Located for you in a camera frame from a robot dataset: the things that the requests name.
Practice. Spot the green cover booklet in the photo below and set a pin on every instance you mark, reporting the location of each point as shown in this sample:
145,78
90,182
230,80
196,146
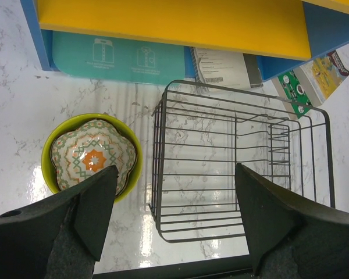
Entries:
289,87

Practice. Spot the colourful wooden shelf unit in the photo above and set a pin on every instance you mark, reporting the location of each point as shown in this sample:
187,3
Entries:
283,34

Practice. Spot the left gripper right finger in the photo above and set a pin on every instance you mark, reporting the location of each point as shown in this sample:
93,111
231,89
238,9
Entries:
288,235

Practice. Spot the grey wire dish rack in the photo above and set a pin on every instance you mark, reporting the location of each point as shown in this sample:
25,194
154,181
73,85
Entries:
200,138

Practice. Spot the small plain white bowl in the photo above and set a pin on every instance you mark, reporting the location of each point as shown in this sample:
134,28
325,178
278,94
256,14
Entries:
95,145

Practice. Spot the yellow cover paperback book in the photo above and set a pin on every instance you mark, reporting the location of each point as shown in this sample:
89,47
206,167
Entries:
322,76

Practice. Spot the lime green bowl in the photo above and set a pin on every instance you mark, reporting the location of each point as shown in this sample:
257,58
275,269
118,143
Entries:
48,170

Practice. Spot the white grey manual booklet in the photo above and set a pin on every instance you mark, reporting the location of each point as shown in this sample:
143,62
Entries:
226,69

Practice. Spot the teal folder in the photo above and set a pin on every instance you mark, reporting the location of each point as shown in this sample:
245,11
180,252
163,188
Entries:
117,59

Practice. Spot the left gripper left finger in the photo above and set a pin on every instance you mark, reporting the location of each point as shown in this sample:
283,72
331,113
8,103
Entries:
61,236

